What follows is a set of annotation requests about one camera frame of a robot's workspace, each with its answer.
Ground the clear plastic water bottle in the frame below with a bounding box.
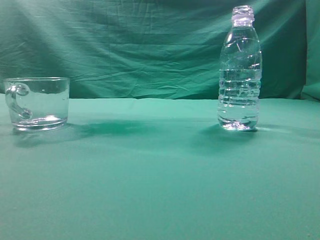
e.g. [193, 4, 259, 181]
[217, 5, 263, 131]

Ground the green table cloth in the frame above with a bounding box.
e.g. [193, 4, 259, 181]
[0, 98, 320, 240]

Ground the green backdrop cloth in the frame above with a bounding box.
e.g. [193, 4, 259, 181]
[0, 0, 320, 101]

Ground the clear glass mug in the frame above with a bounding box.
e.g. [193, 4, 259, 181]
[3, 77, 70, 131]

